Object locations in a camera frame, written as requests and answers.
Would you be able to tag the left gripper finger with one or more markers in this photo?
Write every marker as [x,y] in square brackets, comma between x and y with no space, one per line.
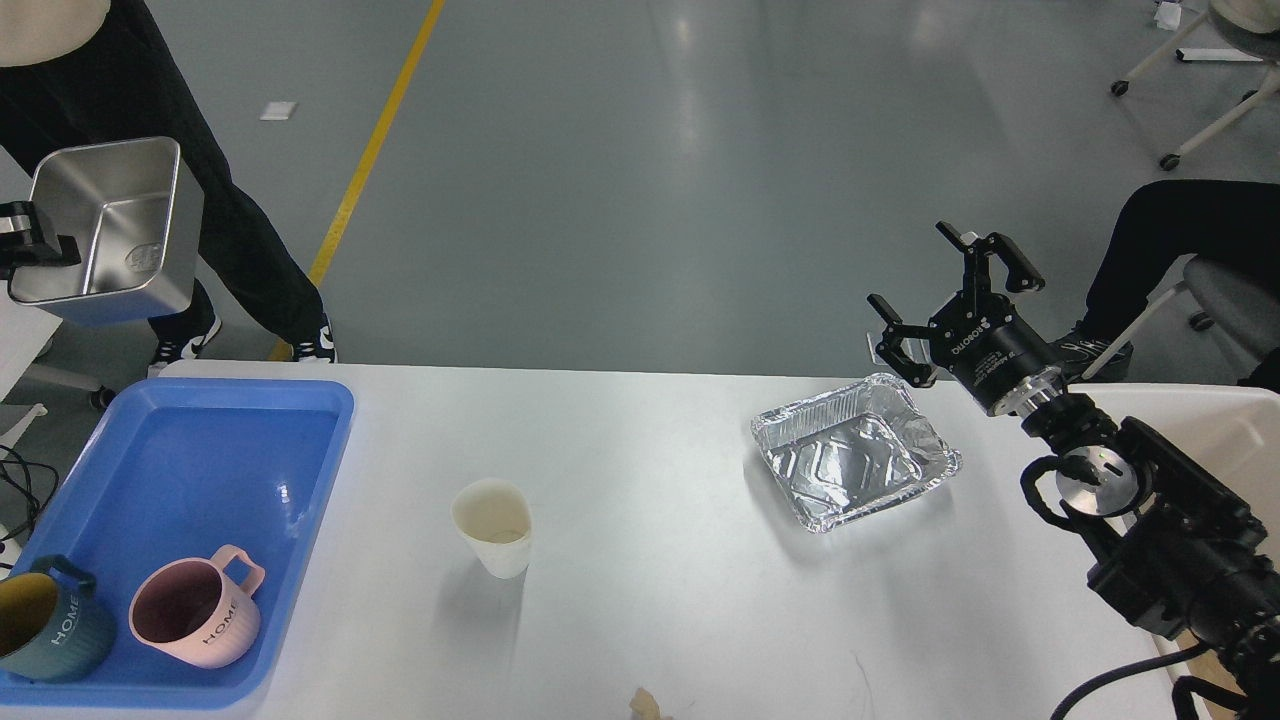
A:
[27,250]
[17,218]

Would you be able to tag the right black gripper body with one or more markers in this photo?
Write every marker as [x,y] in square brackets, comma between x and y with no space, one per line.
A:
[997,357]

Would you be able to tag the aluminium foil tray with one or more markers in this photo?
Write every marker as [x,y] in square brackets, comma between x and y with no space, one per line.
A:
[848,453]

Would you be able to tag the stainless steel rectangular container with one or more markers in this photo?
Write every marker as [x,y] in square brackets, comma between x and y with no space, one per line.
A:
[135,211]

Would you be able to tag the pink ribbed mug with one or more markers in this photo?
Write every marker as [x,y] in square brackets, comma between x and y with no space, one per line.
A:
[200,611]

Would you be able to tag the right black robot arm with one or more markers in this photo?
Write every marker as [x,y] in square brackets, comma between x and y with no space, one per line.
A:
[1056,482]

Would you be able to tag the seated person black trousers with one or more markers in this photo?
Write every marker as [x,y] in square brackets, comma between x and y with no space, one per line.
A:
[1235,223]

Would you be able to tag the standing person black trousers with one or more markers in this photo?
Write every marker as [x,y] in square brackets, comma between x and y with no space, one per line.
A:
[75,73]

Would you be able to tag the white plastic bin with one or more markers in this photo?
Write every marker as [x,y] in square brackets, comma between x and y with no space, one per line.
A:
[1235,430]

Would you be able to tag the blue plastic tray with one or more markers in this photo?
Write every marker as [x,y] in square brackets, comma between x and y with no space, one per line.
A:
[176,468]

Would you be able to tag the white paper scrap on floor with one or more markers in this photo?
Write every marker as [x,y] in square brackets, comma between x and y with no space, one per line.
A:
[278,111]

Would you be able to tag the white rolling chair base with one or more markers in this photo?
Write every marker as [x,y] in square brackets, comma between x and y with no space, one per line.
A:
[1222,33]

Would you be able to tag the teal ribbed mug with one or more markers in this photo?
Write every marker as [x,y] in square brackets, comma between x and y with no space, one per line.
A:
[53,628]

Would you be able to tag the white paper cup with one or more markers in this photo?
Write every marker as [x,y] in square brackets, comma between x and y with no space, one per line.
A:
[493,517]

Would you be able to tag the crumpled paper scrap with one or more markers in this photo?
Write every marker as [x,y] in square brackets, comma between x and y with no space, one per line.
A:
[643,705]

